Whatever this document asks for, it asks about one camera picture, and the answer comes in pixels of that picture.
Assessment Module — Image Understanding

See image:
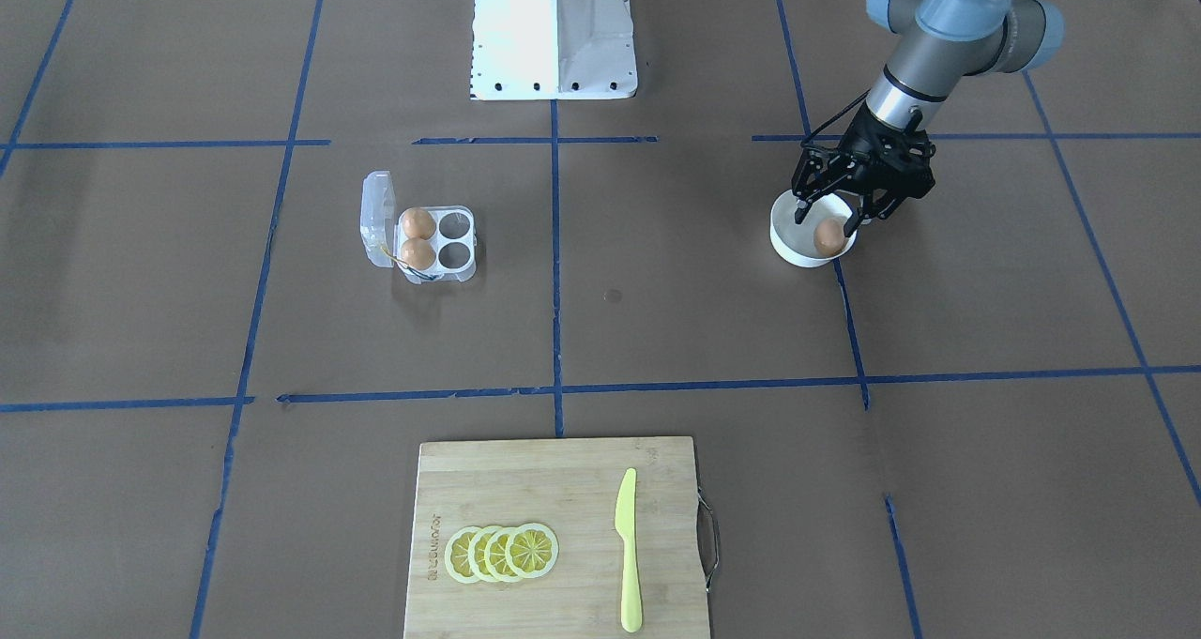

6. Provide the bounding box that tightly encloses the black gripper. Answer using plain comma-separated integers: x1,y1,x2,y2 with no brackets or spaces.
791,112,936,238

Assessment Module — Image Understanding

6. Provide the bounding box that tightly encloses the brown egg from bowl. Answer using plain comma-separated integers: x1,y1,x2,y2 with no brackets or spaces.
813,217,848,259

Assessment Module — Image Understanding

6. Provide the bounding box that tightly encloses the clear plastic egg box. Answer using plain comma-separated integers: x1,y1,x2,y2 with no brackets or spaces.
357,172,478,285

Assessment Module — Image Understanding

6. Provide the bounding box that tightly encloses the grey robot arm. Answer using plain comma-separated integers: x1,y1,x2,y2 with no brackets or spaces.
790,0,1066,235

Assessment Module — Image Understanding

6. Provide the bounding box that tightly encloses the brown egg rear in box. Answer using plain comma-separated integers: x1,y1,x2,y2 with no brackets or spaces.
399,207,437,240

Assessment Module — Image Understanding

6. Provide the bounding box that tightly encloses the brown egg in box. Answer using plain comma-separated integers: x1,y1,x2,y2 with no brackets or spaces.
398,237,437,271
399,207,437,240

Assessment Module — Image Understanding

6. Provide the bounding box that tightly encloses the brown egg front in box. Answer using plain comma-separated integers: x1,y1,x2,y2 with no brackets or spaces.
398,237,437,271

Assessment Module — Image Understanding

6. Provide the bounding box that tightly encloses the white ceramic bowl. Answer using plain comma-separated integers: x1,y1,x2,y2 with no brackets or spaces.
769,190,858,268

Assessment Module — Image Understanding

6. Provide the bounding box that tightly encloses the bamboo cutting board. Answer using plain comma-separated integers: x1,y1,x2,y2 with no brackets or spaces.
404,435,711,638

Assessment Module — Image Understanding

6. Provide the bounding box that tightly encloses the yellow plastic knife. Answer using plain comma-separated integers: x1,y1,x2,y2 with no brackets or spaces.
614,467,644,633

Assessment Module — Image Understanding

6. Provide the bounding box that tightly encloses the lemon slice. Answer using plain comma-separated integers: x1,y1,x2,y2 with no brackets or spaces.
483,526,522,583
504,522,558,580
467,525,498,583
443,526,480,585

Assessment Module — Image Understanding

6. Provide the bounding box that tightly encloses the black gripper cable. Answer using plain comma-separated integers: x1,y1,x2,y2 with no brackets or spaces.
803,89,872,149

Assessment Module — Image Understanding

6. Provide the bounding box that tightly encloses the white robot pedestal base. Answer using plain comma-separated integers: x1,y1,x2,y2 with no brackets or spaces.
470,0,639,101

